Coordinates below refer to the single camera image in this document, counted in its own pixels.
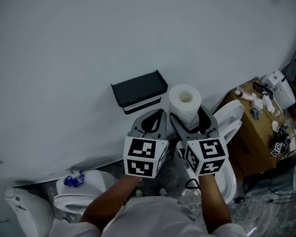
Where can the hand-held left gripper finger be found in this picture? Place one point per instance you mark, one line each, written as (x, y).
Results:
(138, 123)
(164, 130)

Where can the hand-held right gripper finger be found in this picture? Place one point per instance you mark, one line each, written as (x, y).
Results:
(180, 130)
(207, 122)

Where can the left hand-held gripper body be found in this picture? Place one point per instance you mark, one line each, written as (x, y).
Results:
(140, 149)

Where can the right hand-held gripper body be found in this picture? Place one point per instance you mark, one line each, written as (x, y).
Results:
(212, 148)

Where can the white toilet paper roll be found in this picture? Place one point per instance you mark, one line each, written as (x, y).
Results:
(185, 107)

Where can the person's left forearm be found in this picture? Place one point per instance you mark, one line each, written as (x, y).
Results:
(108, 204)

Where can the person's right forearm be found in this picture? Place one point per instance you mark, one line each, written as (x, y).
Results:
(213, 201)

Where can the white toilet with tall lid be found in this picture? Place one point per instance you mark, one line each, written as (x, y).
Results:
(230, 117)

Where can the white toilet with round tank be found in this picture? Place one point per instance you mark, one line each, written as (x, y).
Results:
(91, 189)

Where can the large cardboard box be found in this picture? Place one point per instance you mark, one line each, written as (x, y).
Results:
(254, 142)

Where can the person's left shoe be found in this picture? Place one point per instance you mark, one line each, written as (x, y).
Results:
(139, 193)

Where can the person's shoe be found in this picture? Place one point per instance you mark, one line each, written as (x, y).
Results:
(162, 192)
(139, 193)

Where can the white plastic bottle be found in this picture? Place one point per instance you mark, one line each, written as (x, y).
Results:
(243, 94)

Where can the person's right shoe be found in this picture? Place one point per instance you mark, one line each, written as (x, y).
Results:
(162, 192)

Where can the grey clamp tool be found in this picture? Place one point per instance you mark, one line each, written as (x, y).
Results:
(256, 113)

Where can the black flat device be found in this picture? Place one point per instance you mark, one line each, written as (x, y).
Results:
(259, 87)

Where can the small black-white patterned cube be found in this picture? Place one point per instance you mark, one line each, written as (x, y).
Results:
(276, 150)

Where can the person's white shirt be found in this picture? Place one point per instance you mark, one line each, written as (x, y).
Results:
(153, 218)

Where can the blue crumpled packet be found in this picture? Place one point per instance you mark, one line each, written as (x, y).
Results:
(74, 179)

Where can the white urinal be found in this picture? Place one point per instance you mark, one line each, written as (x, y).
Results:
(24, 211)

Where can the black wall shelf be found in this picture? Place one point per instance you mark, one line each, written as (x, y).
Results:
(138, 88)

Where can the white wall dispenser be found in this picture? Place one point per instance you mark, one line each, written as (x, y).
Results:
(281, 90)

